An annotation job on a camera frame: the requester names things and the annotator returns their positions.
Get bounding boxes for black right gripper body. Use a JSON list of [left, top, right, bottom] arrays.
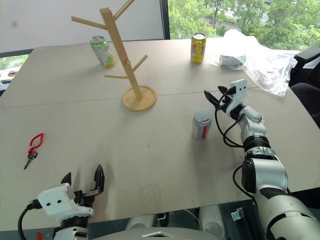
[[215, 87, 237, 114]]

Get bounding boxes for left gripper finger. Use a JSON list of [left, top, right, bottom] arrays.
[[60, 172, 73, 187], [93, 163, 106, 194]]

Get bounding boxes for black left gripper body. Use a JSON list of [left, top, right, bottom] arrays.
[[72, 188, 104, 209]]

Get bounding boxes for white and red soda can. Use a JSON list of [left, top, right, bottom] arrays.
[[191, 108, 213, 140]]

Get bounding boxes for grey crumpled cup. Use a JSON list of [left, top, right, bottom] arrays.
[[219, 53, 247, 71]]

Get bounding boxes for yellow soda can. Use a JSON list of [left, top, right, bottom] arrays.
[[190, 32, 207, 64]]

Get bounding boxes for clear plastic bag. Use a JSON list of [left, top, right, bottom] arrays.
[[206, 28, 295, 98]]

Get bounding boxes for silver robot torso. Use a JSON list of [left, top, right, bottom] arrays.
[[91, 225, 267, 240]]

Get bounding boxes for white rounded shape under table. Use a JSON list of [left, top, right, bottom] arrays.
[[124, 214, 157, 232], [198, 204, 226, 239]]

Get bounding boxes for black office chair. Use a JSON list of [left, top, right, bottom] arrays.
[[288, 45, 320, 122]]

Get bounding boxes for wooden branched hanger stand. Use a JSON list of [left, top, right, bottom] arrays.
[[71, 0, 158, 113]]

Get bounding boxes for green soda can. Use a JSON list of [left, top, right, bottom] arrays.
[[89, 35, 117, 69]]

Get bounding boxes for clutter on background desk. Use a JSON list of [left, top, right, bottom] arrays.
[[0, 69, 19, 84]]

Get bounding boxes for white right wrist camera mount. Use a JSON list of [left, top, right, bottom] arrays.
[[225, 78, 249, 115]]

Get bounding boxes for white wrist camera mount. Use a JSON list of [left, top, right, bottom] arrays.
[[225, 78, 249, 115], [36, 182, 95, 222]]

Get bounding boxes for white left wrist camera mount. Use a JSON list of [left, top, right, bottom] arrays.
[[36, 182, 95, 222]]

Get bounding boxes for keys with red strap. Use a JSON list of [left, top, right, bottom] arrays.
[[23, 133, 46, 170]]

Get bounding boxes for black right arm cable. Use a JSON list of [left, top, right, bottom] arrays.
[[213, 107, 259, 204]]

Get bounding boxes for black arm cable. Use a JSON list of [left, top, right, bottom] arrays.
[[17, 199, 41, 240], [213, 107, 259, 204]]

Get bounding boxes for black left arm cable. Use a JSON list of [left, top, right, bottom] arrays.
[[17, 199, 41, 240]]

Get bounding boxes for dark window frame post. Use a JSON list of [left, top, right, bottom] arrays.
[[159, 0, 172, 41]]

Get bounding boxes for metal bracket under table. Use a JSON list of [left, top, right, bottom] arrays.
[[230, 207, 245, 222]]

